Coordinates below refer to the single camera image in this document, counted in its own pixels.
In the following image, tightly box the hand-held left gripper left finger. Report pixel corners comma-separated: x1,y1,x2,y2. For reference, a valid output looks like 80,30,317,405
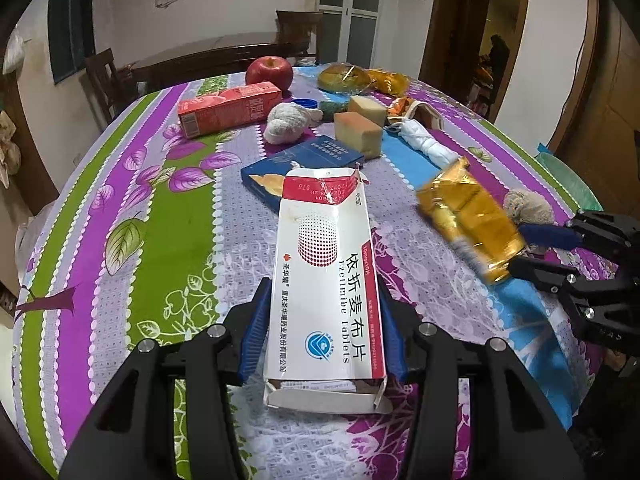
59,276,273,480

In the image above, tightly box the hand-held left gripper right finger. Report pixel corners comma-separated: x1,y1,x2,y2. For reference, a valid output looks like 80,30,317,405
375,275,586,480

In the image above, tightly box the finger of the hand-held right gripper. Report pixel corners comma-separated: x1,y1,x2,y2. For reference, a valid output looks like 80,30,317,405
517,211,640,261
507,255,640,343

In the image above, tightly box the gold foil snack bag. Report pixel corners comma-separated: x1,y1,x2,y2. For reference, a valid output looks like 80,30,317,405
416,156,528,286

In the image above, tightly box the white red medicine box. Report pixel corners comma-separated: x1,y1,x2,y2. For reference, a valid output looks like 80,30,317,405
263,166,393,415

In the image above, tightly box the white face mask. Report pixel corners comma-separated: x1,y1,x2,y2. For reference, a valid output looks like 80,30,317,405
385,119,458,168

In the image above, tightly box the white cloth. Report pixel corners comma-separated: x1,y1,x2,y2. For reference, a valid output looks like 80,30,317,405
263,102,325,145

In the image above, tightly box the beige fluffy ball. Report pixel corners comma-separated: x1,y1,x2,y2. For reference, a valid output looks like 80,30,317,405
502,191,556,226

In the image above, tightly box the striped floral tablecloth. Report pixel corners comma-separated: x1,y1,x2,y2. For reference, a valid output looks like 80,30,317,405
12,65,606,480

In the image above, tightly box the brown white paper wrapper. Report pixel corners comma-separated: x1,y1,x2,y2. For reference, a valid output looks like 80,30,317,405
407,101,444,132

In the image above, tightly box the blue flat carton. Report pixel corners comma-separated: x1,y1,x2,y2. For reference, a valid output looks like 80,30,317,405
241,136,366,212

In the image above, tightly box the yellow sponge block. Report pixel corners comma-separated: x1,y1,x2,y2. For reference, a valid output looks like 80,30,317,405
333,111,385,160
347,95,388,126

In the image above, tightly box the orange plastic wrapper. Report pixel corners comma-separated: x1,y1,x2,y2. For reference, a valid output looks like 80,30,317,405
367,69,411,97

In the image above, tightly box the red juice carton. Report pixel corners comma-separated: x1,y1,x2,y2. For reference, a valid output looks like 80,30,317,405
178,82,283,139

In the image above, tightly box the green scouring pad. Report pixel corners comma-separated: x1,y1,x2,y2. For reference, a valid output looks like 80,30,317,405
317,100,351,123

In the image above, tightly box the red apple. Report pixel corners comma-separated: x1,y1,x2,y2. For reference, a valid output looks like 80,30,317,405
245,56,294,93

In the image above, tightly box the bread in clear bag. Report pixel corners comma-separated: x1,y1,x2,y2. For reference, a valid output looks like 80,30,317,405
317,63,373,96

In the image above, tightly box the dark wooden table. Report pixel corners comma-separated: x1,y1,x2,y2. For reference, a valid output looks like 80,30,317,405
120,32,311,96

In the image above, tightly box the dark wooden chair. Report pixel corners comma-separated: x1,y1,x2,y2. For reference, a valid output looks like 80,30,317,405
275,10,325,61
84,48,131,126

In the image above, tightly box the white glass panel door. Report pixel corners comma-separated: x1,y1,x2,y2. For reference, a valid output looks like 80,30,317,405
317,0,388,68

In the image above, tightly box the hanging beige cloth bag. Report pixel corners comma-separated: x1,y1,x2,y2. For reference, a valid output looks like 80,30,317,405
0,110,22,188

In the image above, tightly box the brown wooden door frame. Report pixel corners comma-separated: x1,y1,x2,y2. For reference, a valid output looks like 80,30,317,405
417,0,531,111

